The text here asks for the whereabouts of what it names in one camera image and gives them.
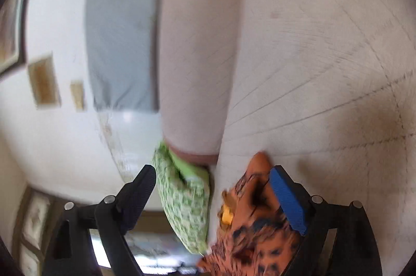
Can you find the brown wall plaque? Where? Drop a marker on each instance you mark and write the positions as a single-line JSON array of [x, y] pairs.
[[44, 81]]

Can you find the orange floral blouse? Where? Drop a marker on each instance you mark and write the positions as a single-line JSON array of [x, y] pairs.
[[247, 240]]

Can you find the dark framed wall picture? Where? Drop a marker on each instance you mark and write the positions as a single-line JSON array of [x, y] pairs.
[[9, 29]]

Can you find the grey pillow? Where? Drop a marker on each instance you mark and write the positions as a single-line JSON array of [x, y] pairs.
[[123, 45]]

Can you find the pink bolster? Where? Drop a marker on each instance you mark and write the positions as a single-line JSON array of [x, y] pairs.
[[198, 51]]

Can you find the green checkered pillow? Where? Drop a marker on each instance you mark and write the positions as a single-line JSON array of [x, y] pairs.
[[182, 204]]

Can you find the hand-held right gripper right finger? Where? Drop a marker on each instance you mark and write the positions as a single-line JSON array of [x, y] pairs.
[[289, 198]]

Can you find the gold light switch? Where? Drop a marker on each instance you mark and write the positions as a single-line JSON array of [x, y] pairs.
[[77, 88]]

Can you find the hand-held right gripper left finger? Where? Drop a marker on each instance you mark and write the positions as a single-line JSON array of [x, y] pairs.
[[136, 198]]

